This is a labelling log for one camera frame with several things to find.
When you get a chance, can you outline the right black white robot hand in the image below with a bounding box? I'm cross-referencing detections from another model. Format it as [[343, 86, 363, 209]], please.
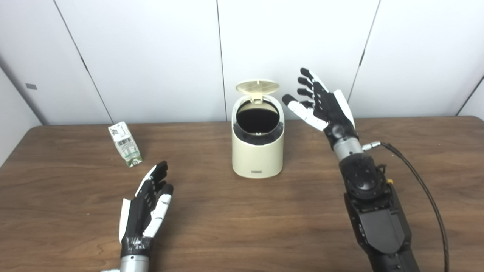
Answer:
[[282, 68, 360, 150]]

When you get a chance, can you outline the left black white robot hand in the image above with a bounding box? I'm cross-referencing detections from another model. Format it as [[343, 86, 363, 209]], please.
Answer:
[[119, 161, 174, 259]]

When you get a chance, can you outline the white green milk carton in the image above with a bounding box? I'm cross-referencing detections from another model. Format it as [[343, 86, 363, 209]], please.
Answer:
[[108, 121, 143, 168]]

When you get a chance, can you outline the cream round bin lid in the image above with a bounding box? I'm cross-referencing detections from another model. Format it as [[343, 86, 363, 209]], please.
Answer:
[[236, 79, 280, 104]]

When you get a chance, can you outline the cream-colored desktop bin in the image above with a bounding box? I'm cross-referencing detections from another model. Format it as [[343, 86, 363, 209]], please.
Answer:
[[231, 94, 285, 179]]

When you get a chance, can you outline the black bin liner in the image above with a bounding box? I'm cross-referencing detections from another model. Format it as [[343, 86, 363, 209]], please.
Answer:
[[234, 99, 284, 146]]

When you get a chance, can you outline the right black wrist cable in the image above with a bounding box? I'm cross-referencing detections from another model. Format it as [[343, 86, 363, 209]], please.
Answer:
[[362, 141, 450, 272]]

